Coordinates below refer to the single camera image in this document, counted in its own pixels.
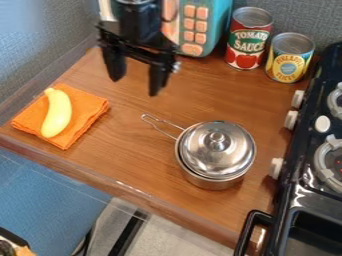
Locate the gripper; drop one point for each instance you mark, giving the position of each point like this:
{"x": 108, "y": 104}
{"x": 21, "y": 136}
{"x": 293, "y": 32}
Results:
{"x": 133, "y": 41}

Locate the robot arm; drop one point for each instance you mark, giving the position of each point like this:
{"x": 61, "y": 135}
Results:
{"x": 135, "y": 16}

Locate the toy microwave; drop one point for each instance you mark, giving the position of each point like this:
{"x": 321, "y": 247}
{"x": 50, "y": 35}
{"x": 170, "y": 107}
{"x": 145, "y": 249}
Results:
{"x": 196, "y": 25}

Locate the orange cloth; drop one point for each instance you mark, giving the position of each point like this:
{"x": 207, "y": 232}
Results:
{"x": 62, "y": 115}

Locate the yellow toy banana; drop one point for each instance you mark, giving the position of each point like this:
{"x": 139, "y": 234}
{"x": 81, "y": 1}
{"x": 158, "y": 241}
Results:
{"x": 57, "y": 113}

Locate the silver lid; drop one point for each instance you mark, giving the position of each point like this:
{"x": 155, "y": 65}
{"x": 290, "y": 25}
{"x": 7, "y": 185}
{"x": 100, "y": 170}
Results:
{"x": 217, "y": 146}

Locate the red tomato sauce can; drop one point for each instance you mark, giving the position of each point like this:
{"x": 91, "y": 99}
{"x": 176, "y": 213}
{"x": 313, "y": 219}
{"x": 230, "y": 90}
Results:
{"x": 247, "y": 40}

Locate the silver pot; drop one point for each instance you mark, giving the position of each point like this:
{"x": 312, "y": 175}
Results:
{"x": 209, "y": 166}

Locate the yellow pineapple can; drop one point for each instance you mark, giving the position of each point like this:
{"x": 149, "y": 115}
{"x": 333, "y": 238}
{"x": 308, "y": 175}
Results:
{"x": 288, "y": 58}

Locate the toy stove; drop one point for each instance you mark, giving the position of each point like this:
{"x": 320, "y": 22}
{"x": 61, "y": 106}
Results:
{"x": 311, "y": 160}

